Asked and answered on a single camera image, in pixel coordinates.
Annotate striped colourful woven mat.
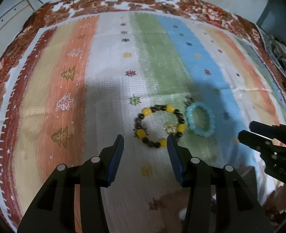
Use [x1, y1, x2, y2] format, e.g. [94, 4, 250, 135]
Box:
[0, 12, 286, 232]

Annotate light blue bead bracelet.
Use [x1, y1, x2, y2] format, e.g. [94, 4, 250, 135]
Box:
[183, 102, 216, 138]

